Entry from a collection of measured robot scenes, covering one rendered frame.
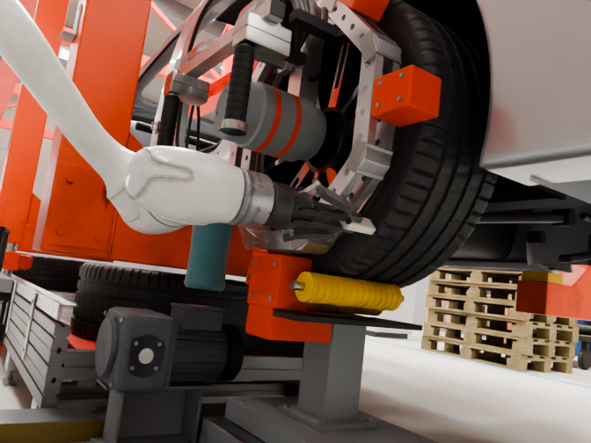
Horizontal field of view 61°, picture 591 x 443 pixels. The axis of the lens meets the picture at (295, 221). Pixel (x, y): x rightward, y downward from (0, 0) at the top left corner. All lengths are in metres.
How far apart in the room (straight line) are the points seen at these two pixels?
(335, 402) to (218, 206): 0.58
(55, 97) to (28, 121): 2.57
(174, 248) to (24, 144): 2.03
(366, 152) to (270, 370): 1.03
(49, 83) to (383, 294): 0.71
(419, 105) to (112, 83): 0.86
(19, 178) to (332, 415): 2.55
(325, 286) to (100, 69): 0.83
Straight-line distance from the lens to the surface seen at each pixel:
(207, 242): 1.10
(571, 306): 2.95
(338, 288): 0.99
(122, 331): 1.20
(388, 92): 0.89
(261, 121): 1.02
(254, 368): 1.72
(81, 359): 1.50
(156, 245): 1.42
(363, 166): 0.89
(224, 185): 0.73
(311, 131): 1.07
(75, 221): 1.36
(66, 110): 0.81
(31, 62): 0.77
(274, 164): 1.34
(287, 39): 0.93
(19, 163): 3.32
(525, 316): 5.14
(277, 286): 1.02
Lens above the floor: 0.51
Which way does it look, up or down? 7 degrees up
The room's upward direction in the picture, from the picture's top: 7 degrees clockwise
